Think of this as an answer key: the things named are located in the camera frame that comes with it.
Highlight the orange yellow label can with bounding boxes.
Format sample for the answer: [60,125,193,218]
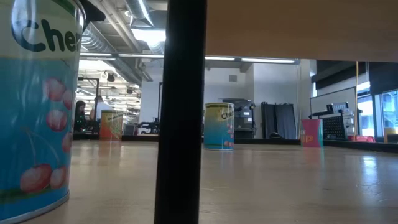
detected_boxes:
[99,109,124,141]

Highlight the pink label can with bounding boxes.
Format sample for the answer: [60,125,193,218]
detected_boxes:
[300,119,324,148]

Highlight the black gantry stand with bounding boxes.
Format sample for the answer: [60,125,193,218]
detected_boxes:
[77,77,101,125]

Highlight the person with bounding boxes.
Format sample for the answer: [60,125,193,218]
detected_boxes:
[73,100,88,132]
[89,95,110,123]

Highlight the grey box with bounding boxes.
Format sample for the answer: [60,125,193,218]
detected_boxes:
[123,123,137,136]

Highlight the dark grey curtain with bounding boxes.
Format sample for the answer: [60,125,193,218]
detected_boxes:
[261,101,297,140]

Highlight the white board panel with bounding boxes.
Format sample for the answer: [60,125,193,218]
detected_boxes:
[310,86,357,119]

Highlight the black pegboard rack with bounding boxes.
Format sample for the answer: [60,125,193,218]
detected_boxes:
[309,101,363,141]

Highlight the red bins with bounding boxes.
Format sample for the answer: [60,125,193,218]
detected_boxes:
[347,134,376,143]

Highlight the window pane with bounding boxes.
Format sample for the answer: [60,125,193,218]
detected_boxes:
[373,89,398,139]

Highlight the corrugated silver air duct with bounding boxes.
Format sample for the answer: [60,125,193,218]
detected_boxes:
[81,23,144,85]

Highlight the smooth silver air duct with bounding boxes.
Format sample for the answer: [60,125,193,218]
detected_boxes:
[124,0,155,27]

